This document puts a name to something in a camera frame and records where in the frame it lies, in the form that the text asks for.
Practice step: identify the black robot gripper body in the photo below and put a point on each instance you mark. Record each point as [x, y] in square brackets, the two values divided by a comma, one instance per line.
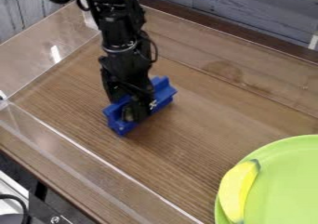
[128, 67]

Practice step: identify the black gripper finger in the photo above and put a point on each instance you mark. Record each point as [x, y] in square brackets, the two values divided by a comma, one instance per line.
[136, 109]
[110, 86]

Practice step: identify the blue plastic block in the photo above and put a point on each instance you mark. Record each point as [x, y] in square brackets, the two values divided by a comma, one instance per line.
[114, 111]

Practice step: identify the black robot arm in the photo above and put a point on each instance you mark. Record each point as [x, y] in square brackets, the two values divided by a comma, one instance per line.
[119, 19]

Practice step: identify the yellow object on plate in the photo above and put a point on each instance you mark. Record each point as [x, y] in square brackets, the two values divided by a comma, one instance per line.
[235, 186]

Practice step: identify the green plate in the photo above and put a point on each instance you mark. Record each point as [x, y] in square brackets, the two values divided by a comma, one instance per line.
[283, 197]

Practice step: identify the black device bottom left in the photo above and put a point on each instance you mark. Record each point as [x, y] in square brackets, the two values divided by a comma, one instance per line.
[56, 212]

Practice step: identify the clear acrylic enclosure walls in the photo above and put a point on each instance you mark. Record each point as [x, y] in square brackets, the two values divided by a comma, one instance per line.
[247, 92]

